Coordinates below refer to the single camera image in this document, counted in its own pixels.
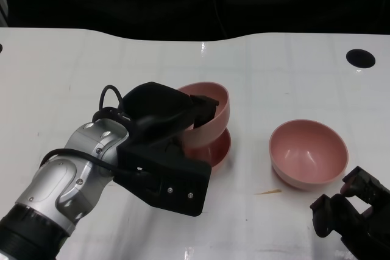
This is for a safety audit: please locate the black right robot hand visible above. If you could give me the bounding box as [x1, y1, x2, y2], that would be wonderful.
[310, 166, 390, 260]

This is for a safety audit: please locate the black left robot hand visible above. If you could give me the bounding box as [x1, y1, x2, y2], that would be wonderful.
[120, 82, 220, 163]

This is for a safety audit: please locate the pink plastic bowl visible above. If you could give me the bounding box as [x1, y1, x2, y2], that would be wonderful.
[184, 127, 232, 175]
[269, 119, 349, 190]
[176, 82, 230, 159]

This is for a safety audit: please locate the white background object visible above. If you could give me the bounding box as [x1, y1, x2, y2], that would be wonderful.
[0, 0, 9, 28]

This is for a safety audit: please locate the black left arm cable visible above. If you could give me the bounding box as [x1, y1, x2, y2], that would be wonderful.
[41, 85, 153, 179]

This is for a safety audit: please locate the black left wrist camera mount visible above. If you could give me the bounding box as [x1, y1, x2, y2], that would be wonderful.
[114, 136, 213, 217]

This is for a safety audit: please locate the thin hanging background cable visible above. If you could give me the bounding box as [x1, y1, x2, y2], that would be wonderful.
[212, 0, 228, 39]

